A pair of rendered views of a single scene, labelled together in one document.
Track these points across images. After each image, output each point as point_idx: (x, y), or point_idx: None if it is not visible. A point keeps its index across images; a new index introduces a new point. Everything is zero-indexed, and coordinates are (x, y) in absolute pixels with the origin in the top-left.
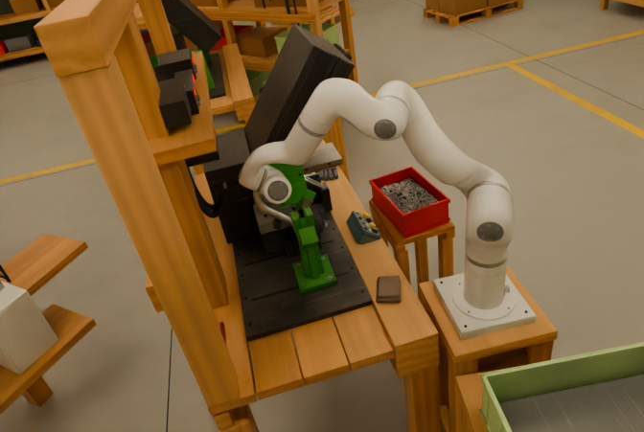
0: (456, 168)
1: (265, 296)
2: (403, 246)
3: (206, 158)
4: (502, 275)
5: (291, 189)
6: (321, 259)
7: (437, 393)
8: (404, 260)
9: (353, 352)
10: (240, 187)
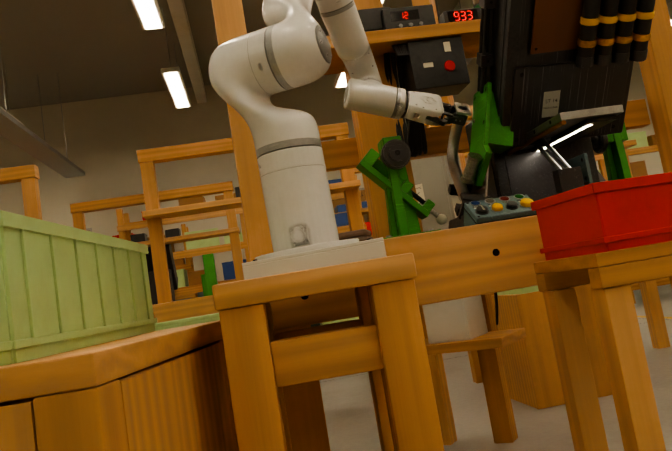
0: (262, 7)
1: None
2: (542, 277)
3: (411, 88)
4: (265, 182)
5: (477, 143)
6: (397, 212)
7: None
8: (553, 315)
9: None
10: None
